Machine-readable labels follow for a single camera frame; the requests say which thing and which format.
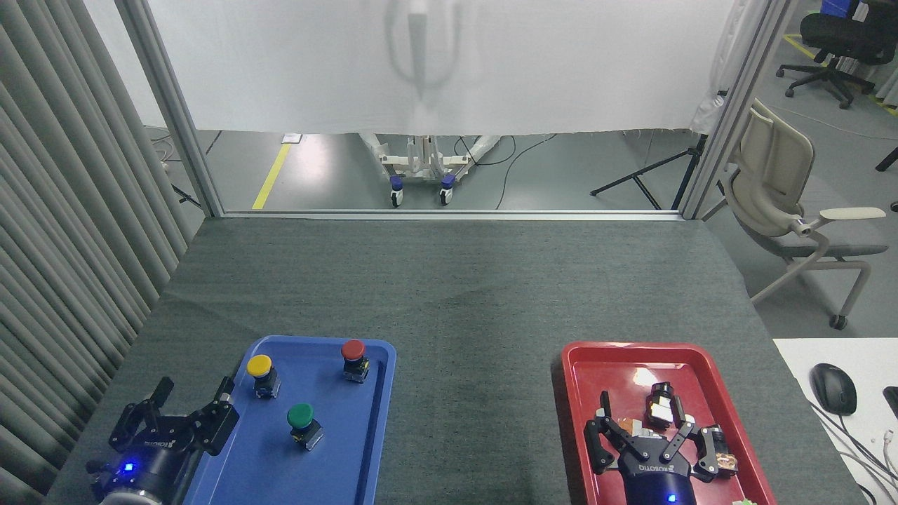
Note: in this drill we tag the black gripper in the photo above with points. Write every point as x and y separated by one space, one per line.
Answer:
158 463
656 473

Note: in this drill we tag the green push button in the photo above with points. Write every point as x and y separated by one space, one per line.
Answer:
303 421

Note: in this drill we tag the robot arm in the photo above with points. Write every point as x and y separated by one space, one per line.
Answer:
126 498

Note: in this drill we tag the yellow push button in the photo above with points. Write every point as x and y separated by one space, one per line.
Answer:
261 372

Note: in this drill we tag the red push button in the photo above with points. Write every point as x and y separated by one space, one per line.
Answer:
353 354

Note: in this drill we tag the small orange white part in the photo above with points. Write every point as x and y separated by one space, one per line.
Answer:
628 426

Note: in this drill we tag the red plastic tray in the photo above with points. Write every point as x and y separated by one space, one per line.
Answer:
596 372

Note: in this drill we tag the blue plastic tray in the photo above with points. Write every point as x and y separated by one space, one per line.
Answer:
337 449

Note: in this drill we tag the black computer mouse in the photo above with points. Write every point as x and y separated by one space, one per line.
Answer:
833 388

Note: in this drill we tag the grey pleated curtain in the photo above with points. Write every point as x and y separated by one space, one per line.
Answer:
63 245

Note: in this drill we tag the black stand leg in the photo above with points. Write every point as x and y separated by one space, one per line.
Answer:
188 196

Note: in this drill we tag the white desk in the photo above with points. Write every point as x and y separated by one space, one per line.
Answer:
863 351

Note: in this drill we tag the black keyboard corner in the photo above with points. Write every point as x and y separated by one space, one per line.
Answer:
892 401

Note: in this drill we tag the yellow floor tape strip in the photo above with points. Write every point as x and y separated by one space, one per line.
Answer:
270 179

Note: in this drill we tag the black tripod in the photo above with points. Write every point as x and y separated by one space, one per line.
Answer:
666 168

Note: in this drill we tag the beige office chair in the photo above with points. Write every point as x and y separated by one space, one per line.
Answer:
772 182

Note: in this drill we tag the white paper sheet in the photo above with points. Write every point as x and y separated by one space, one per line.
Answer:
291 139

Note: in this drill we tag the white stand on wheels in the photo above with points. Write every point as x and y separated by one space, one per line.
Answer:
421 168

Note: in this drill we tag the black office chair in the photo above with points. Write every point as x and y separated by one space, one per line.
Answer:
842 35

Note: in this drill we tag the black and white switch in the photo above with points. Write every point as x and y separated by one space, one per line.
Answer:
659 407

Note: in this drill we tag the black switch with copper end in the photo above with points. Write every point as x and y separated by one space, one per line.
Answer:
722 456

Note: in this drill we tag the silver aluminium post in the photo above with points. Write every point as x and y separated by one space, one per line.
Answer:
729 112
175 119

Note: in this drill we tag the silver aluminium rail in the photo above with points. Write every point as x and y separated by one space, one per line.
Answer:
449 214

